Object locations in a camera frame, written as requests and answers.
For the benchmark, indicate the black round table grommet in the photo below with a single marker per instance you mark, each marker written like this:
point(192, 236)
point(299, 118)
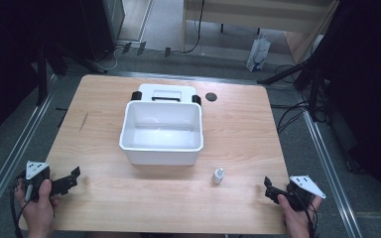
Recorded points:
point(211, 96)

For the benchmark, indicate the white paper bag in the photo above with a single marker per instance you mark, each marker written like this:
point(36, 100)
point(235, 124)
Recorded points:
point(258, 54)

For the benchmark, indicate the dark cabinet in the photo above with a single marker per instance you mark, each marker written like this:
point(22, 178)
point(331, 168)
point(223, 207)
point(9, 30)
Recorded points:
point(102, 26)

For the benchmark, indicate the dark curtain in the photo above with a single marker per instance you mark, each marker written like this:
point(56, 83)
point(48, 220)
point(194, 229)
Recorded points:
point(373, 99)
point(3, 66)

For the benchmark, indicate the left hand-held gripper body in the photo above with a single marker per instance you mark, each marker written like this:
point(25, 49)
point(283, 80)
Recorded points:
point(36, 173)

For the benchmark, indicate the person's right hand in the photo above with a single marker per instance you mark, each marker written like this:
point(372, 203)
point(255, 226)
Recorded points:
point(296, 218)

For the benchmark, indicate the white plastic storage box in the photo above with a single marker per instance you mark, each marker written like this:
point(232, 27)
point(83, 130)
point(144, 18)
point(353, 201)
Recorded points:
point(162, 139)

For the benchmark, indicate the light wooden bench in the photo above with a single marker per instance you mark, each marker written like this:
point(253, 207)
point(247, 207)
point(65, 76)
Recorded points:
point(261, 15)

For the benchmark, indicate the black metal stand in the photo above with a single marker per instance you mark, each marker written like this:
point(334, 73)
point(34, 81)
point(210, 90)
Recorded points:
point(42, 76)
point(311, 66)

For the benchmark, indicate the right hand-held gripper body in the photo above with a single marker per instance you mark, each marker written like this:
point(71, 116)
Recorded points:
point(302, 191)

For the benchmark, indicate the white box lid black clips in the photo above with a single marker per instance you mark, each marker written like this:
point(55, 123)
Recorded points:
point(166, 90)

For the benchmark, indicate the small white dropper bottle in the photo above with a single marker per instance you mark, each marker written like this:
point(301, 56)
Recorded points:
point(218, 177)

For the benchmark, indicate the person's left hand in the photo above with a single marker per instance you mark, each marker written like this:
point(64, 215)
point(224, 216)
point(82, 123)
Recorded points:
point(39, 211)

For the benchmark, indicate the metal floor rail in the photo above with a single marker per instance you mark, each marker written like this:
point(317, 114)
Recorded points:
point(178, 77)
point(13, 155)
point(330, 172)

